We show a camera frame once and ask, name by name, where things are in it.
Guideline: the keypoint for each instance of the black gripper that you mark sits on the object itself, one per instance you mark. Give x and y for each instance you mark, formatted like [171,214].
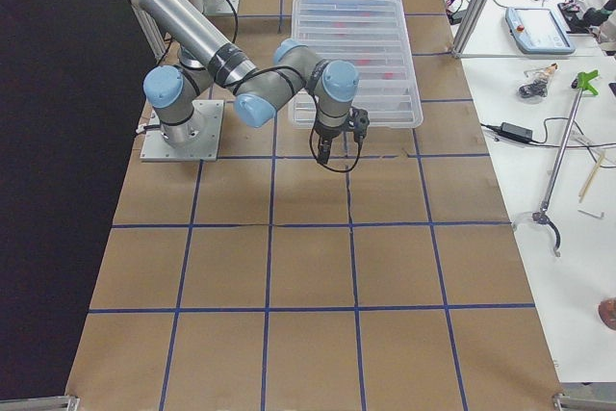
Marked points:
[325,134]

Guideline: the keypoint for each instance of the clear plastic box lid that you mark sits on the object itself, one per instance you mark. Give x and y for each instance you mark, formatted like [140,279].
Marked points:
[351,30]

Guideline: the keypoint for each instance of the black power adapter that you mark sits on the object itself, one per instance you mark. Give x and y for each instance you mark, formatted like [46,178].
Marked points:
[511,132]

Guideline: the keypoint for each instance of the blue teach pendant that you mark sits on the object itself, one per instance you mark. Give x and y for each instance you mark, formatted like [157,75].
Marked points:
[538,32]

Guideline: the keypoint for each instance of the wooden chopstick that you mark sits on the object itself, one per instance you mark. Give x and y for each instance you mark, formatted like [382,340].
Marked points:
[594,171]

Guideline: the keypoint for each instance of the silver allen key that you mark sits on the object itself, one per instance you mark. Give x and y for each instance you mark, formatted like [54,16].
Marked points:
[596,215]

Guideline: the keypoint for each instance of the green handled reacher grabber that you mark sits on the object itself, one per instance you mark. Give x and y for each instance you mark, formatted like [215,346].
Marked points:
[540,216]

